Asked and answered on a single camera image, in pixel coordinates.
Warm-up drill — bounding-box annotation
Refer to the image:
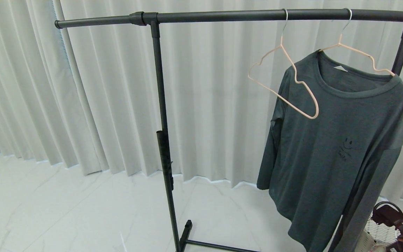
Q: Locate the black clothes rack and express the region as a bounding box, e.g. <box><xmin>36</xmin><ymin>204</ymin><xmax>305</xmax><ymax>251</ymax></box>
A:
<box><xmin>55</xmin><ymin>9</ymin><xmax>403</xmax><ymax>252</ymax></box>

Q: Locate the pink clothes hanger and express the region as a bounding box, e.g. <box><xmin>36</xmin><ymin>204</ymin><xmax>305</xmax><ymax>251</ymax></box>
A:
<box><xmin>248</xmin><ymin>9</ymin><xmax>319</xmax><ymax>120</ymax></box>
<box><xmin>319</xmin><ymin>8</ymin><xmax>395</xmax><ymax>77</ymax></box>

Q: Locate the white laundry basket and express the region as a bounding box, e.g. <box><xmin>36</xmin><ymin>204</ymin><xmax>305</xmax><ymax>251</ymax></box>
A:
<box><xmin>362</xmin><ymin>216</ymin><xmax>403</xmax><ymax>252</ymax></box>

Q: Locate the white curtain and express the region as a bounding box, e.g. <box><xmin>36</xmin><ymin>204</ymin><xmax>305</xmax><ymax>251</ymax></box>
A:
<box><xmin>0</xmin><ymin>0</ymin><xmax>403</xmax><ymax>202</ymax></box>

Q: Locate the dark green long-sleeved shirt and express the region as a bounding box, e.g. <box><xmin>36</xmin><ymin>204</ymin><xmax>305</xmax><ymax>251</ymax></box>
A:
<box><xmin>256</xmin><ymin>50</ymin><xmax>403</xmax><ymax>252</ymax></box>

